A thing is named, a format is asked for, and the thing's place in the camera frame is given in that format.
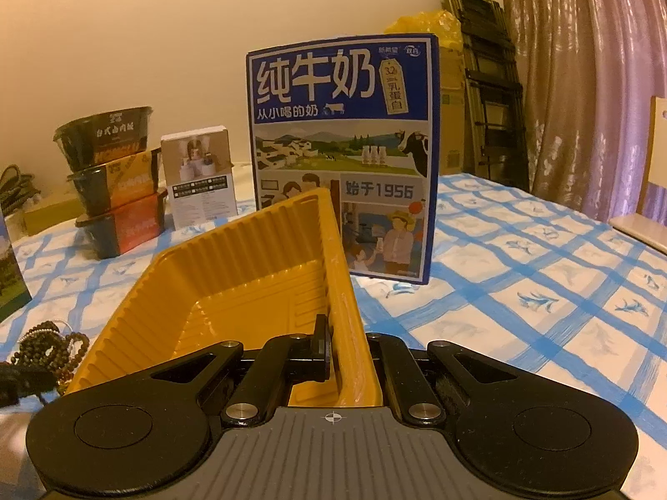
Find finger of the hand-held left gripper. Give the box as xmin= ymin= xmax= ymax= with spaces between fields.
xmin=0 ymin=362 xmax=56 ymax=407

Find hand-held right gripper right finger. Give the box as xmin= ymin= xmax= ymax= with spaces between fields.
xmin=365 ymin=332 xmax=522 ymax=430

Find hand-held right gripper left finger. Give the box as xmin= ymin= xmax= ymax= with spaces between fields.
xmin=148 ymin=312 xmax=334 ymax=430

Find dark bead necklace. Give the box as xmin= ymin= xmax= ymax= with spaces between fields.
xmin=13 ymin=320 xmax=71 ymax=370

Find brown bead string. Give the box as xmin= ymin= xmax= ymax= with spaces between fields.
xmin=49 ymin=333 xmax=93 ymax=397

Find yellow plastic tray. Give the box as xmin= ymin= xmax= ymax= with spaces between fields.
xmin=61 ymin=185 xmax=384 ymax=412

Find light blue cow milk box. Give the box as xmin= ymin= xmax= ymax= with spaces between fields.
xmin=0 ymin=213 xmax=33 ymax=324

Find blue checked floral tablecloth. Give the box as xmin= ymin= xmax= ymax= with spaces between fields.
xmin=0 ymin=169 xmax=667 ymax=480

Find small cardboard box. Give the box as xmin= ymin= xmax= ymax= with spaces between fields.
xmin=23 ymin=195 xmax=79 ymax=235

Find noodle bowl with red sleeve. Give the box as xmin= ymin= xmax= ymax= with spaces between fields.
xmin=74 ymin=190 xmax=168 ymax=260

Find small white product box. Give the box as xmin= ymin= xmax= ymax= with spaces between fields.
xmin=160 ymin=124 xmax=233 ymax=230

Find dark blue illustrated milk box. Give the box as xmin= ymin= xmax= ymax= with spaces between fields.
xmin=246 ymin=34 xmax=441 ymax=285

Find noodle bowl with yellow sleeve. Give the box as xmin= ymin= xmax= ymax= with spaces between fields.
xmin=67 ymin=148 xmax=162 ymax=218

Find large cardboard box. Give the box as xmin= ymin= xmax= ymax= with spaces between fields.
xmin=438 ymin=44 xmax=467 ymax=177

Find noodle bowl with black sleeve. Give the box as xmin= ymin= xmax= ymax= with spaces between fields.
xmin=52 ymin=105 xmax=154 ymax=172

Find black folding step ladder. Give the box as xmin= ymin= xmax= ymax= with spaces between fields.
xmin=443 ymin=0 xmax=529 ymax=191

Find beige wooden chair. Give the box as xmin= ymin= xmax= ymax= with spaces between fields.
xmin=609 ymin=95 xmax=667 ymax=253

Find yellow plastic bag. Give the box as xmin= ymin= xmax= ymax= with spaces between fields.
xmin=384 ymin=9 xmax=464 ymax=53

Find pink shiny curtain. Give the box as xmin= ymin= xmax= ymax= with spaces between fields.
xmin=500 ymin=0 xmax=667 ymax=222

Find black rope bag handle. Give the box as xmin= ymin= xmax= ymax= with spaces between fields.
xmin=0 ymin=164 xmax=43 ymax=214

